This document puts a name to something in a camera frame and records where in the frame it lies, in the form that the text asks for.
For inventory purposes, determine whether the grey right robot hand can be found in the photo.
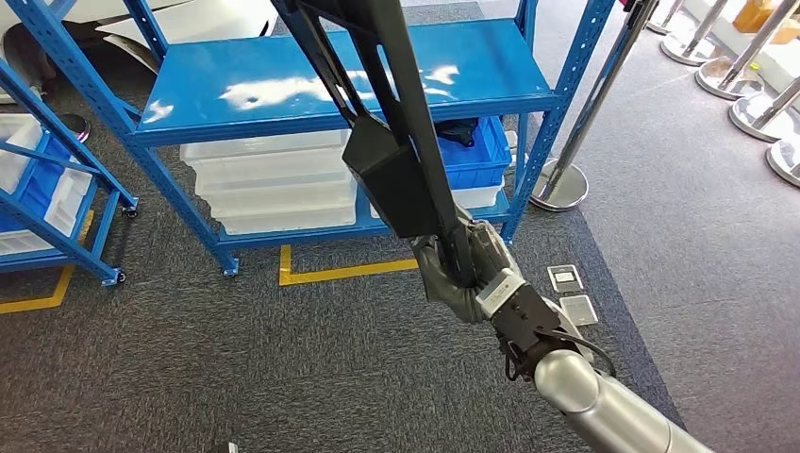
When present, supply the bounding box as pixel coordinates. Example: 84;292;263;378
412;206;520;325

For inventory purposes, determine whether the black plastic frame panel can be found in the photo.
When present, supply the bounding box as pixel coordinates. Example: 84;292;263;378
272;0;479;289

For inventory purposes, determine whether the black curved plastic part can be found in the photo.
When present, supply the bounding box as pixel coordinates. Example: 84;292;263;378
435;118;479;148

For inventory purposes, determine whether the blue metal shelf rack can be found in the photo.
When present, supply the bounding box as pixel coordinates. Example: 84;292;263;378
6;0;617;278
0;59;140;288

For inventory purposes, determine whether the blue plastic bin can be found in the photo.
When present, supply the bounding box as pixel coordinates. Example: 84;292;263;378
435;116;512;191
0;134;76;234

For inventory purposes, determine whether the closed metal floor plate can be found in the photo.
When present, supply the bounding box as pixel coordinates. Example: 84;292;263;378
558;294;599;327

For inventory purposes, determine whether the white car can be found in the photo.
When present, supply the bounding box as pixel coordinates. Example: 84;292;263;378
0;0;279;105

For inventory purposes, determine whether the cardboard box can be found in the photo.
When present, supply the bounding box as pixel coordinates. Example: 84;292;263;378
732;0;800;45

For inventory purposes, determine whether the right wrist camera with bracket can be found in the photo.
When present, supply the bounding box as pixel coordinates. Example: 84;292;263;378
475;268;564;355

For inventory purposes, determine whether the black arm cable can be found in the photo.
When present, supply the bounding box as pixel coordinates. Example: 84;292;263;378
503;329;619;382

